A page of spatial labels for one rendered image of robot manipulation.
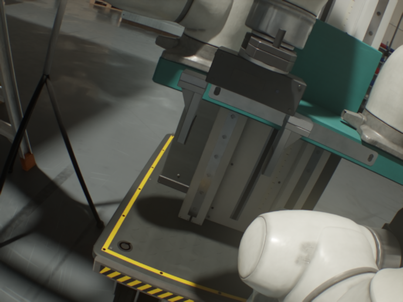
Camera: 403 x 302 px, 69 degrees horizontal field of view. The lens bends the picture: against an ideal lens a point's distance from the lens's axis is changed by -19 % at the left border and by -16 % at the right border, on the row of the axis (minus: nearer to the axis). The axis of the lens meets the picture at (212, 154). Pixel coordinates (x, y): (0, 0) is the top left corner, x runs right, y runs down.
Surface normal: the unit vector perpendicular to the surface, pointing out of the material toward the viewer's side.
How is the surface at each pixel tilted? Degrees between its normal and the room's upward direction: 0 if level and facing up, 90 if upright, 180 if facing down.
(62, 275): 0
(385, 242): 18
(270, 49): 90
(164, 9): 130
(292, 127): 90
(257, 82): 90
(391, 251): 33
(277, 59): 90
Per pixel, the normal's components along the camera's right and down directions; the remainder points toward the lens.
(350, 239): 0.34, -0.82
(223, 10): 0.21, 0.51
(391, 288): -0.47, -0.86
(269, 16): -0.47, 0.22
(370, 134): 0.15, -0.80
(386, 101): -0.77, 0.03
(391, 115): -0.66, 0.21
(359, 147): -0.11, 0.39
